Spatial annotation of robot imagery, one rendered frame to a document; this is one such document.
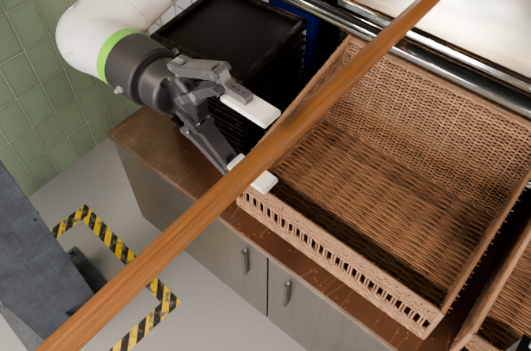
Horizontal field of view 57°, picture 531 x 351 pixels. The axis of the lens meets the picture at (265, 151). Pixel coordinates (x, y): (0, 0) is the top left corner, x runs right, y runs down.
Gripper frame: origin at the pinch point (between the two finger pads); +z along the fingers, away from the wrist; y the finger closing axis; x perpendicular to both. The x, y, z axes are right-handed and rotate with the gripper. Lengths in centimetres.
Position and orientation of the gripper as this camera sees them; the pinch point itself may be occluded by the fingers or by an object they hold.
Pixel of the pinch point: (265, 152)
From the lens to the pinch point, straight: 61.6
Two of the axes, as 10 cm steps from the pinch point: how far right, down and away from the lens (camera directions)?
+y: 0.0, 6.2, 7.8
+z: 7.7, 5.1, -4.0
